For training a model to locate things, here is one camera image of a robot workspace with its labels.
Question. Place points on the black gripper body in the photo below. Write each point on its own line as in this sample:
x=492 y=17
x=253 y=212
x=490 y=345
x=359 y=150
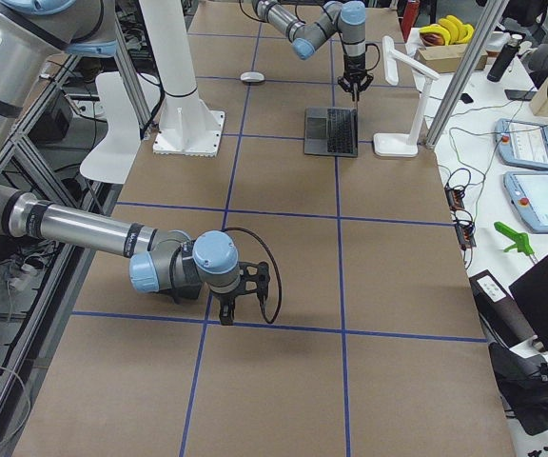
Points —
x=226 y=297
x=354 y=65

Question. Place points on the grey laptop computer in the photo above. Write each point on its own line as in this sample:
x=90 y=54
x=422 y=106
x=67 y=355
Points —
x=331 y=132

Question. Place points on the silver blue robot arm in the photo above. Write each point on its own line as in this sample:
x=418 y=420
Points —
x=345 y=20
x=159 y=261

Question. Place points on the cardboard lamp box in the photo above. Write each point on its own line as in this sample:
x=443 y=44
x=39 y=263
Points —
x=443 y=59

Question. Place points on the yellow banana bunch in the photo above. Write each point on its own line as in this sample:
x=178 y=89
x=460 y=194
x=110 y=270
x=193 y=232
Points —
x=449 y=30

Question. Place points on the black water bottle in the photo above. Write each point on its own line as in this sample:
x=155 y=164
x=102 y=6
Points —
x=505 y=57

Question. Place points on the black smartphone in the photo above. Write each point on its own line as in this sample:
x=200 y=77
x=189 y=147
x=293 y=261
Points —
x=520 y=94

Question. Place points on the upper blue teach pendant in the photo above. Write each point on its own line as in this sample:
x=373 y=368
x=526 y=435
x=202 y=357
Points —
x=522 y=144

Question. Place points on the blue teach pendant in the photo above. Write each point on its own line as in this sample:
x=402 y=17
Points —
x=528 y=192
x=522 y=144

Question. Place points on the lower blue teach pendant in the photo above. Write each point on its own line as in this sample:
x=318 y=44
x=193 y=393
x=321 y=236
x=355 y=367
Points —
x=528 y=192

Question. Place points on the green plastic tool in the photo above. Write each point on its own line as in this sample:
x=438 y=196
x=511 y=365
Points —
x=520 y=240

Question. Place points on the white wireless mouse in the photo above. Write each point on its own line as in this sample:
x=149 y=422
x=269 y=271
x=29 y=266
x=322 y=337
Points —
x=252 y=77

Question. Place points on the aluminium frame post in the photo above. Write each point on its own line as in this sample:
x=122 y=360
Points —
x=492 y=12

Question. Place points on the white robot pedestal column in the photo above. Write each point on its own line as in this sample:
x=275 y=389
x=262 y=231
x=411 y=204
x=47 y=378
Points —
x=186 y=126

